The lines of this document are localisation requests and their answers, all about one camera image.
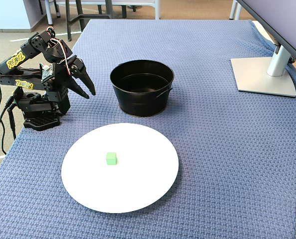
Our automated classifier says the white round plate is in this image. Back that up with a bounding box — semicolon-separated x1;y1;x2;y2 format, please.
61;122;180;214

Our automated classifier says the black metal stool frame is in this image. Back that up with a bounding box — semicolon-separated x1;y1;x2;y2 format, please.
65;0;115;42

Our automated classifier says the blue woven tablecloth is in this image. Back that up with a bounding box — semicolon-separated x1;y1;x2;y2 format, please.
0;19;296;239

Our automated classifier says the white chair leg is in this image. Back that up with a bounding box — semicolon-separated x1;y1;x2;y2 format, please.
45;0;54;26

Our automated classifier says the black cable with plug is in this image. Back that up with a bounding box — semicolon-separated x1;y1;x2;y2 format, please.
7;109;17;140

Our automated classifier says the small camera circuit board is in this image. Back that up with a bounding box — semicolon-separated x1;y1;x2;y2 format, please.
40;63;55;84

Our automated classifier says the computer monitor screen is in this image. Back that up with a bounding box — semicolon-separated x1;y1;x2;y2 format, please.
236;0;296;68

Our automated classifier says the silver monitor stand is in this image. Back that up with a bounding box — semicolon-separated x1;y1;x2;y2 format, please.
230;41;296;98

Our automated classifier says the green cube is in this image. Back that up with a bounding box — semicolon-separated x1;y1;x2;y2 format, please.
105;152;118;165

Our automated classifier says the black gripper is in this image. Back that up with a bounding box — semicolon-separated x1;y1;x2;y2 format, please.
40;39;97;100

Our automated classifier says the black metal bucket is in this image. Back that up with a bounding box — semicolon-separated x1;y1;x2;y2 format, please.
109;59;175;118

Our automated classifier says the red white servo wire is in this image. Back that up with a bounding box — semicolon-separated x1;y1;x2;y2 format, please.
46;25;72;76

